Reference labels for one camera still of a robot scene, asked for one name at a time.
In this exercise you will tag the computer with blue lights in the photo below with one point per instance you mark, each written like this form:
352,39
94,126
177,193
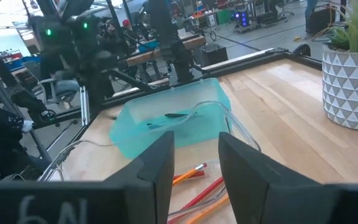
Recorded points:
241,19

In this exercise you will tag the white grey patterned pot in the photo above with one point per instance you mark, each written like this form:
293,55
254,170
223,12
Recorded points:
350,93

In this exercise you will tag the teal plastic bin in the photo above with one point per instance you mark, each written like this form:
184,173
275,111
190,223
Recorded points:
141,137

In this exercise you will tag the clear plastic bin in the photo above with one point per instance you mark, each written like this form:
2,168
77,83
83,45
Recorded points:
194,152

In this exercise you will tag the wooden background table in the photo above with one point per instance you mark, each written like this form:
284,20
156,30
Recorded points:
141,56

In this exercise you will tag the orange pencil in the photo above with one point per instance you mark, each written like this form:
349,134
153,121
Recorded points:
208,210
186,175

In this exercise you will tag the grey office chair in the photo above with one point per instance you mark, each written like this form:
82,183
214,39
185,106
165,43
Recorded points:
62,88

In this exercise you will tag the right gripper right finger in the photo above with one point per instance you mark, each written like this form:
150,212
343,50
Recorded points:
247,186

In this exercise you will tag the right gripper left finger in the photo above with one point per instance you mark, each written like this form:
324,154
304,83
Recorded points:
157,174

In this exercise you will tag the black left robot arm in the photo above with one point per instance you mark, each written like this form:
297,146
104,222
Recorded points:
169,31

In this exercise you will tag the silver aluminium bracket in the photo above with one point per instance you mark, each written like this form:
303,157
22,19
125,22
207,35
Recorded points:
84,105

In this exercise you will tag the black pen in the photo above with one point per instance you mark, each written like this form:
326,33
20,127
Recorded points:
179,115

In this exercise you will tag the black box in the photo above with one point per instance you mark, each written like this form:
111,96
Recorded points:
214,54

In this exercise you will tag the black aluminium table frame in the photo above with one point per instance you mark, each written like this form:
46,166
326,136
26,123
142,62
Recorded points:
129,97

